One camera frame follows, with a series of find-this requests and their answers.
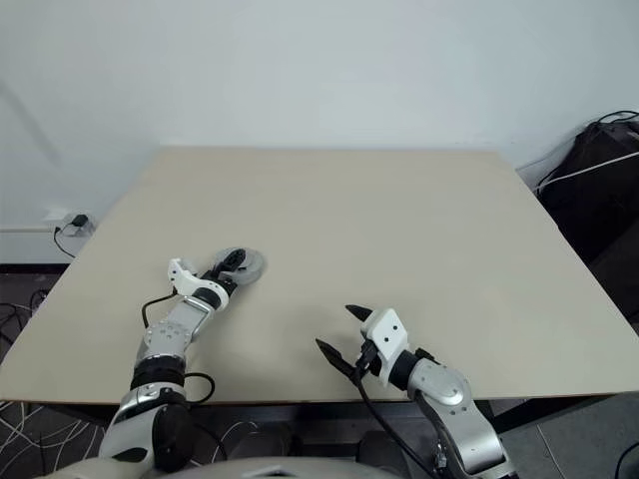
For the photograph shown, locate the grey robot torso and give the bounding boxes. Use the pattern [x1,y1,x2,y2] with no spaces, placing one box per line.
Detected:
[44,448,450,479]

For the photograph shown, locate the black cable over bag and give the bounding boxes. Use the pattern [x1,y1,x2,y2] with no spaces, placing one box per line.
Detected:
[596,109,639,126]

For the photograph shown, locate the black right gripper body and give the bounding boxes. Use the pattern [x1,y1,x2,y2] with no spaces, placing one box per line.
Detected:
[352,337,384,376]

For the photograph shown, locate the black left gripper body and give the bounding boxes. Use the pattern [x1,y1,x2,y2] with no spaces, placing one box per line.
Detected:
[198,263,239,293]

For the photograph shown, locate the black bag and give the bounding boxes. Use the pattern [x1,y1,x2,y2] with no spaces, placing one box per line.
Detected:
[537,119,639,310]

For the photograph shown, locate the black adapter cable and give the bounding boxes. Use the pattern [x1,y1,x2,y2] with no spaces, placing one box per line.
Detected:
[52,224,81,258]

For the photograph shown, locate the black floor cable loop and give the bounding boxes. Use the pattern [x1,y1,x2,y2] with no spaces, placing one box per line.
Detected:
[613,438,639,479]

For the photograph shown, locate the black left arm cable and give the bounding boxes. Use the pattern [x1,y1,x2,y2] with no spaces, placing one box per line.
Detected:
[140,284,217,406]

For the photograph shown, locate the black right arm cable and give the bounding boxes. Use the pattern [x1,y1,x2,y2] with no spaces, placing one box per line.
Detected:
[354,366,435,478]

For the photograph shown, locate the white wall socket strip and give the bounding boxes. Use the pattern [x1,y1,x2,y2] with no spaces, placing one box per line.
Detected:
[43,205,97,237]

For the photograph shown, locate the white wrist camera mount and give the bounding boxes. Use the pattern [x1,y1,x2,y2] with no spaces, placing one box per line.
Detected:
[358,307,411,389]
[167,256,232,311]

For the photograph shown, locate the white cable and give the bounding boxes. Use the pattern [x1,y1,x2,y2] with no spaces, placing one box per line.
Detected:
[535,151,639,195]

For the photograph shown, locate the floor cable tangle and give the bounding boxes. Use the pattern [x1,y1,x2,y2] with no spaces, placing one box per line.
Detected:
[0,287,51,363]

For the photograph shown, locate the round motor end cover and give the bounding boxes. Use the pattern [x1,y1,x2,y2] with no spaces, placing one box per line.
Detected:
[213,245,270,280]

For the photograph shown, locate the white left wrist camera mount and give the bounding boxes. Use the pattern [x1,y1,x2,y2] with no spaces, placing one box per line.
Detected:
[167,256,232,311]

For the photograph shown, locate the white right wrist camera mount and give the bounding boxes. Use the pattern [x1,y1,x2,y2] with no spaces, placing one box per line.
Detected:
[358,307,411,389]

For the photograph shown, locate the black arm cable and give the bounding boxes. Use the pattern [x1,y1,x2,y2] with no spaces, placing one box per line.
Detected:
[354,366,435,478]
[140,284,217,406]

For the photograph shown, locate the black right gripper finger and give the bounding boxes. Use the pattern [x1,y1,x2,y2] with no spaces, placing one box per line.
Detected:
[315,337,359,381]
[343,303,373,324]

